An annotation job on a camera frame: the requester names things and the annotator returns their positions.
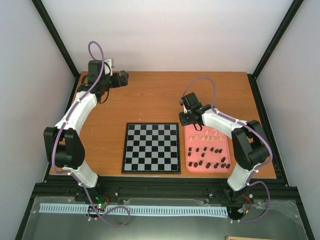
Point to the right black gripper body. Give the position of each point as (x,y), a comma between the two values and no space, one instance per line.
(186,121)

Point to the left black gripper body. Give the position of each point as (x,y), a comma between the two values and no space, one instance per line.
(118,83)

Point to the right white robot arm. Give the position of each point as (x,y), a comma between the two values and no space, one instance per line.
(251,148)

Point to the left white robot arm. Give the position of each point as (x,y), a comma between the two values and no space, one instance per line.
(64,149)

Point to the right circuit board connector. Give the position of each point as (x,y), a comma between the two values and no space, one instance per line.
(246,206)

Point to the left green circuit board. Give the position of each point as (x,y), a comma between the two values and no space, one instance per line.
(102,203)

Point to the pink plastic tray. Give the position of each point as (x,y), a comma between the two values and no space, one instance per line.
(220,154)

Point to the black and silver chessboard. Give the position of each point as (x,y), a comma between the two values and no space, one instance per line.
(151,148)

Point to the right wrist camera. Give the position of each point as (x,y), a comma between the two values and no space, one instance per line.
(181,102)

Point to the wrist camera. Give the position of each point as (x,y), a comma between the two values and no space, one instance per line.
(108,65)
(181,102)

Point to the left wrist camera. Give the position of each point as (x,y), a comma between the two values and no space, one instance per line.
(108,65)

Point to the black aluminium frame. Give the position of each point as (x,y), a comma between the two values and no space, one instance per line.
(170,188)

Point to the light blue slotted cable duct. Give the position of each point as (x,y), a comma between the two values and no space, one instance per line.
(136,210)

